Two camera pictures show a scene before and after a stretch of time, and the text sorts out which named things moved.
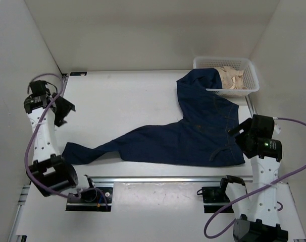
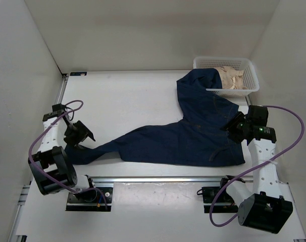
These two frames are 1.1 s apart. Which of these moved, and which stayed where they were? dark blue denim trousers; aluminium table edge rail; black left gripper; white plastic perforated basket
Moved: black left gripper
Stayed: white plastic perforated basket; dark blue denim trousers; aluminium table edge rail
